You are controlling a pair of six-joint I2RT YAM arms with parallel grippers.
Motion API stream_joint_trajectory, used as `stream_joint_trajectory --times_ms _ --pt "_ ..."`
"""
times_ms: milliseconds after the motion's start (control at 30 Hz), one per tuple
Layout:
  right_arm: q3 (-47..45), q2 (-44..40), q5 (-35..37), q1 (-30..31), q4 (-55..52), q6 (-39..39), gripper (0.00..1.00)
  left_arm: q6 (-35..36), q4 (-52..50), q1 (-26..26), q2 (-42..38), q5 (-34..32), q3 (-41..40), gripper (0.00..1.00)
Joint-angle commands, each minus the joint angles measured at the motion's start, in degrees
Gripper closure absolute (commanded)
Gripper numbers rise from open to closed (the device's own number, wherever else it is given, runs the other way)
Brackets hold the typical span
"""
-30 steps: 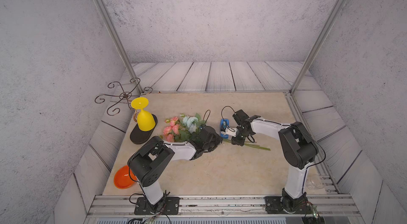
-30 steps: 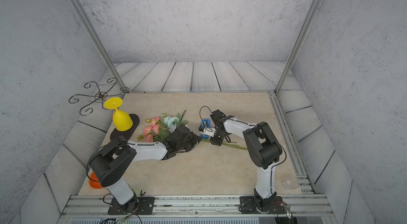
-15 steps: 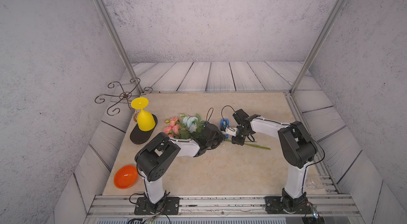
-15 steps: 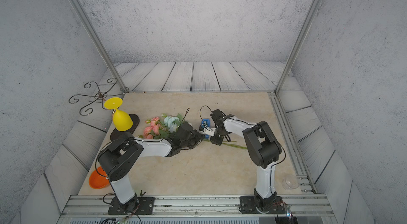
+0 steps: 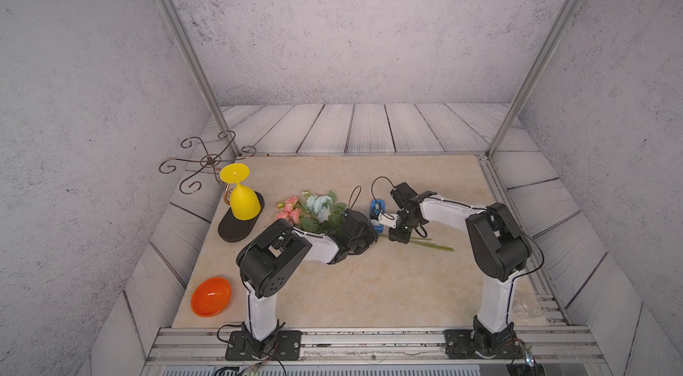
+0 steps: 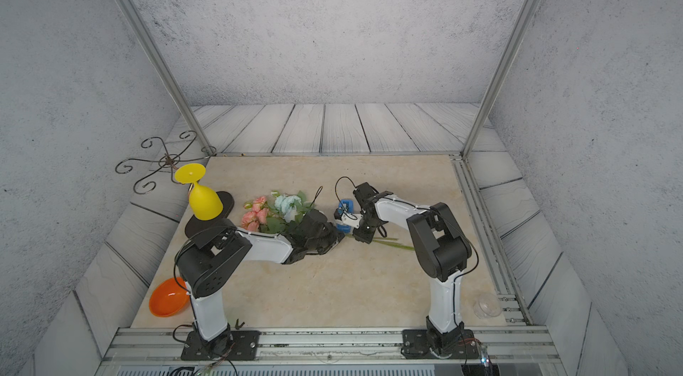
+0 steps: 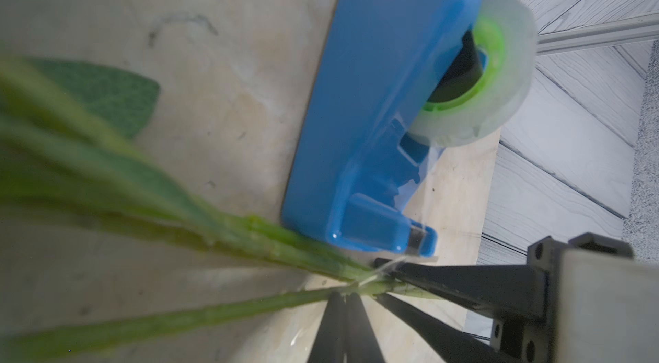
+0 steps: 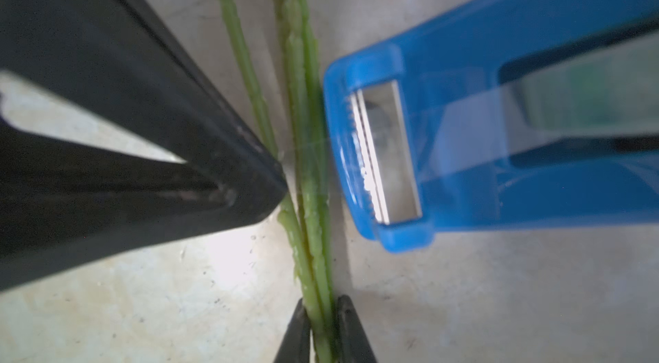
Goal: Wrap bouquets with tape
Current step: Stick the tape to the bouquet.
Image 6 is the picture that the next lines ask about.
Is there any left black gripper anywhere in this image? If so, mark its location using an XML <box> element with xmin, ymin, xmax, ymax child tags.
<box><xmin>306</xmin><ymin>222</ymin><xmax>349</xmax><ymax>256</ymax></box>

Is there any blue tape dispenser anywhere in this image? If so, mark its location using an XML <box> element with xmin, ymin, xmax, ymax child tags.
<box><xmin>334</xmin><ymin>199</ymin><xmax>354</xmax><ymax>234</ymax></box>

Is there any artificial flower bouquet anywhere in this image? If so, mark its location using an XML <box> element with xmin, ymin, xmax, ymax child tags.
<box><xmin>240</xmin><ymin>191</ymin><xmax>414</xmax><ymax>251</ymax></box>

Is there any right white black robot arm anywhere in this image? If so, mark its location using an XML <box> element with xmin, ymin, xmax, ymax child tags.
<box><xmin>340</xmin><ymin>182</ymin><xmax>476</xmax><ymax>349</ymax></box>

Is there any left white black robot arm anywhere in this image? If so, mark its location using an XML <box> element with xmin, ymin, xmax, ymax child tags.
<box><xmin>174</xmin><ymin>210</ymin><xmax>344</xmax><ymax>341</ymax></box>

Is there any yellow plastic goblet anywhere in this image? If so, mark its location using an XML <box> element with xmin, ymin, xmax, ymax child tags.
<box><xmin>174</xmin><ymin>164</ymin><xmax>223</xmax><ymax>221</ymax></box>

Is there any black oval tray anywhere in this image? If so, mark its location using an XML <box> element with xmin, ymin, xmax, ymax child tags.
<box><xmin>184</xmin><ymin>190</ymin><xmax>236</xmax><ymax>239</ymax></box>

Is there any orange plastic bowl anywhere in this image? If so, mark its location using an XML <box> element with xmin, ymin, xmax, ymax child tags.
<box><xmin>149</xmin><ymin>277</ymin><xmax>190</xmax><ymax>317</ymax></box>

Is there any clear plastic cup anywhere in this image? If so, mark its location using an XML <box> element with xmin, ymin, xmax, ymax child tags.
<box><xmin>473</xmin><ymin>292</ymin><xmax>503</xmax><ymax>319</ymax></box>

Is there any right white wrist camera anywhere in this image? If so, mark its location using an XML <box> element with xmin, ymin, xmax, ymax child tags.
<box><xmin>341</xmin><ymin>213</ymin><xmax>363</xmax><ymax>230</ymax></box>

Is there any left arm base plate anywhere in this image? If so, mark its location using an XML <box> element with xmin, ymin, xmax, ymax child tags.
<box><xmin>181</xmin><ymin>330</ymin><xmax>261</xmax><ymax>361</ymax></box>

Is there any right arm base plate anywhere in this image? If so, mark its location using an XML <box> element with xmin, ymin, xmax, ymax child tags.
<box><xmin>400</xmin><ymin>329</ymin><xmax>480</xmax><ymax>360</ymax></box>

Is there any curly metal wire stand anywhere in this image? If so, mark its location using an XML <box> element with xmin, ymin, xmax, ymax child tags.
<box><xmin>115</xmin><ymin>130</ymin><xmax>217</xmax><ymax>196</ymax></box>

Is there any aluminium rail front frame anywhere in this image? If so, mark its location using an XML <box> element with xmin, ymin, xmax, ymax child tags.
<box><xmin>97</xmin><ymin>325</ymin><xmax>566</xmax><ymax>375</ymax></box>

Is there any right aluminium corner post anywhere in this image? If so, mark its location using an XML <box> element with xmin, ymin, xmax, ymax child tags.
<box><xmin>461</xmin><ymin>0</ymin><xmax>541</xmax><ymax>159</ymax></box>

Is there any aluminium corner post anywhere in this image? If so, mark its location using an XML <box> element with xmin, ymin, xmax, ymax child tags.
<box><xmin>114</xmin><ymin>0</ymin><xmax>216</xmax><ymax>155</ymax></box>
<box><xmin>461</xmin><ymin>0</ymin><xmax>541</xmax><ymax>159</ymax></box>

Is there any left aluminium corner post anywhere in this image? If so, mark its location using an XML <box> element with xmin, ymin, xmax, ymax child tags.
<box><xmin>114</xmin><ymin>0</ymin><xmax>216</xmax><ymax>155</ymax></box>

